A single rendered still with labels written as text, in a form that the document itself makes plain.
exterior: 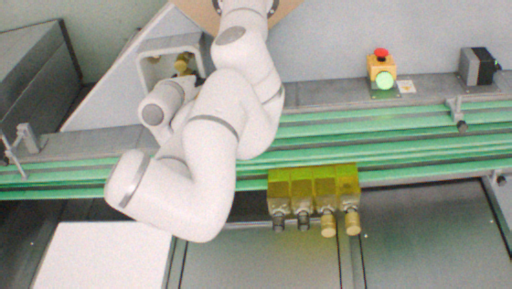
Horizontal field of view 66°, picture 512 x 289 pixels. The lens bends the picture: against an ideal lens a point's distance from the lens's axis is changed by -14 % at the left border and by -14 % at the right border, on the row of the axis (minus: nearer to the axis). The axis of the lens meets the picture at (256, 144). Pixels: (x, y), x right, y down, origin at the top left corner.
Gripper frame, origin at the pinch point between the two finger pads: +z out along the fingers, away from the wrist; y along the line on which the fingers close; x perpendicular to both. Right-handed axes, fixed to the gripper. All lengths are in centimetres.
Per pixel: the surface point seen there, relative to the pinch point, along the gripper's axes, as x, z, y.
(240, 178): -28.9, -4.0, 10.9
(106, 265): -42, -24, -27
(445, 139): -22, -8, 67
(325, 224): -31, -27, 33
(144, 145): -17.1, -1.4, -15.7
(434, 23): 7, 4, 68
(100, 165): -20.0, -5.8, -29.4
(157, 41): 11.4, -0.5, -5.2
